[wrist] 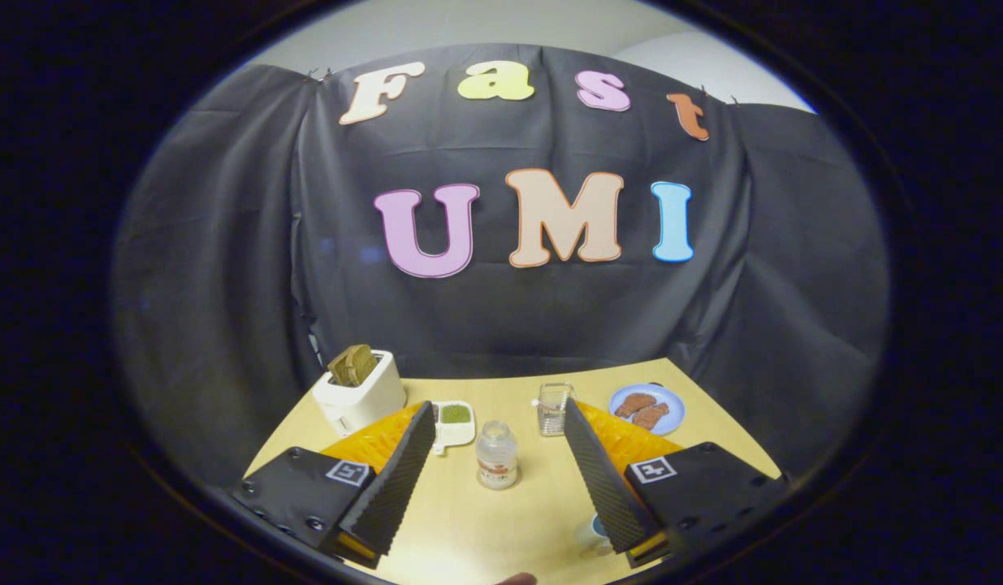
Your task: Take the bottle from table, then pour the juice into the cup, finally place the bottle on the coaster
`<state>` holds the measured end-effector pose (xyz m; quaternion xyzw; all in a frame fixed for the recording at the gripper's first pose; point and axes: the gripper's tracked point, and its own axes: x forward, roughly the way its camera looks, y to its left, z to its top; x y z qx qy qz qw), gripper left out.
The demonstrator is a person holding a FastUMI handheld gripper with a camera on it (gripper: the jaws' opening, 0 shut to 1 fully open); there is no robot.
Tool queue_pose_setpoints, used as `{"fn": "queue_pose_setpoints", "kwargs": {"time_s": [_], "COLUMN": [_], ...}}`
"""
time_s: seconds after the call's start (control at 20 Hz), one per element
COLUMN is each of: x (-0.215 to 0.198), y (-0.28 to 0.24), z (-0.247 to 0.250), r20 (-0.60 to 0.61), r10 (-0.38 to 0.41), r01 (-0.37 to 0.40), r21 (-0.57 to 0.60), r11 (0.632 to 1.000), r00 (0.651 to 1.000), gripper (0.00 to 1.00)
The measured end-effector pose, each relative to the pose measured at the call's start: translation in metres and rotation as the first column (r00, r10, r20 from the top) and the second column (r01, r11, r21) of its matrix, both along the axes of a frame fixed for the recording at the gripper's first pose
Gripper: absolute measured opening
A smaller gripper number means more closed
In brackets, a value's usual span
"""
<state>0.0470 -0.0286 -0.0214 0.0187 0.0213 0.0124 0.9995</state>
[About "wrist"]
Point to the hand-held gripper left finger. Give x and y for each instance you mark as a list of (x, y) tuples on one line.
[(397, 479)]

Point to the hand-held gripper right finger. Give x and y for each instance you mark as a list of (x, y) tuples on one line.
[(603, 479)]

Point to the clear glass bottle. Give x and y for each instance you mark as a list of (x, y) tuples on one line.
[(497, 459)]

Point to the glass measuring cup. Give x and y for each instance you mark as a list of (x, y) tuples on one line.
[(554, 410)]

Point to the white dish with green powder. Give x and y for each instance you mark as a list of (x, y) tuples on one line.
[(454, 426)]

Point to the brown food piece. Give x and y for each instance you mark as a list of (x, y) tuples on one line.
[(635, 404), (651, 417)]

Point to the white toaster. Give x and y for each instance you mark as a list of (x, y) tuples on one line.
[(359, 402)]

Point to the light blue plate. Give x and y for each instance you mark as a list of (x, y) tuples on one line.
[(676, 410)]

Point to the wooden table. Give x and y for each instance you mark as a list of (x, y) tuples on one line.
[(509, 528)]

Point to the brown bread slice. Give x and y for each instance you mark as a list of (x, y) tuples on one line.
[(352, 366)]

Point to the black backdrop cloth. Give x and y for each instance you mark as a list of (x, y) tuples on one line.
[(517, 317)]

